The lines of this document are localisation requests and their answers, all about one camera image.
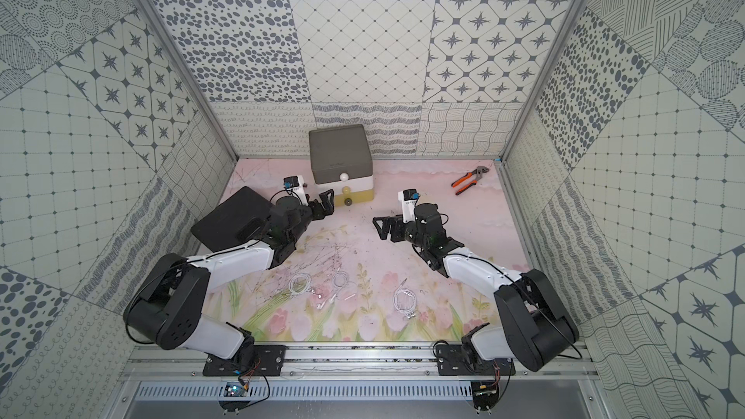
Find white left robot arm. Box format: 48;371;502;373
123;187;335;365

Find orange handled pliers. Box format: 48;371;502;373
451;166;490;196

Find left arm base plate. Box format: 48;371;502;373
202;345;287;377

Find white earphones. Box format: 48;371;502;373
317;268;350;310
288;273;323;299
392;279;417;320

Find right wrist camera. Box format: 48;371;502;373
398;188;420;223

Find aluminium rail frame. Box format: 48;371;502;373
113;343;603;414

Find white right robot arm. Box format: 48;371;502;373
372;201;579;372

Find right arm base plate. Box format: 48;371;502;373
432;324;515;376

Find yellow white drawer cabinet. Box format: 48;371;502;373
308;124;374;207

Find black plastic tool case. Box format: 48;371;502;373
190;186;272;251

